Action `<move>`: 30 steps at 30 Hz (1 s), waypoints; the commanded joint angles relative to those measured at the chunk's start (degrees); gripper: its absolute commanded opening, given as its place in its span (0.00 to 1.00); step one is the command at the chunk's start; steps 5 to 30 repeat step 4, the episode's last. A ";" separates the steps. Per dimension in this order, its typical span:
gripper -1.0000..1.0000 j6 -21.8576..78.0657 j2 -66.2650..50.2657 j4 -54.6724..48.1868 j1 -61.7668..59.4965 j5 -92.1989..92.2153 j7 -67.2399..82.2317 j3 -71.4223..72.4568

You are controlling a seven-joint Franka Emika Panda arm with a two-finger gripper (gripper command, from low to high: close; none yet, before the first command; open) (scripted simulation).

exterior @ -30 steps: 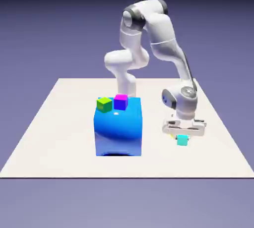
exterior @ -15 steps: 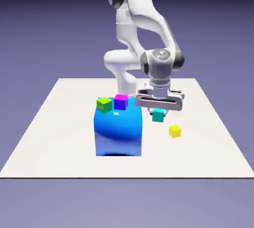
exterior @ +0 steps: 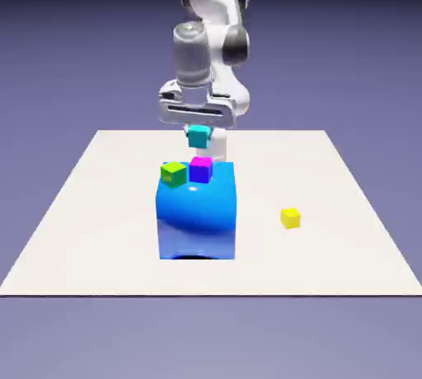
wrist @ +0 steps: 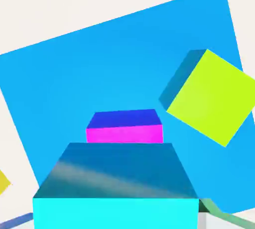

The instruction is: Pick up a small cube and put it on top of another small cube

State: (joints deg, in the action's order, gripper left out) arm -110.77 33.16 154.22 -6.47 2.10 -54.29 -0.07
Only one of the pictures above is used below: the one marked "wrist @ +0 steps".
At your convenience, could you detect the small yellow cube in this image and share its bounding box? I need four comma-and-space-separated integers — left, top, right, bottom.
0, 170, 12, 196

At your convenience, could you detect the large blue box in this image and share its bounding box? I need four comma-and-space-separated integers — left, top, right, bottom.
0, 0, 255, 215

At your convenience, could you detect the small magenta cube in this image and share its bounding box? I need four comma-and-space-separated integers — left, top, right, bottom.
86, 109, 164, 144

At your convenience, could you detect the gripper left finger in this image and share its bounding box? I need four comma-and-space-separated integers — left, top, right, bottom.
0, 212, 34, 229

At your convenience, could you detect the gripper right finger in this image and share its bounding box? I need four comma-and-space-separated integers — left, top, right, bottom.
198, 198, 255, 229

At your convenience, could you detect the small lime green cube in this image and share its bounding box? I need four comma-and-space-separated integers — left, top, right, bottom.
158, 48, 255, 148

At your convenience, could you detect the small cyan cube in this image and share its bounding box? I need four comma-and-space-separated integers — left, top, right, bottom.
32, 142, 200, 229

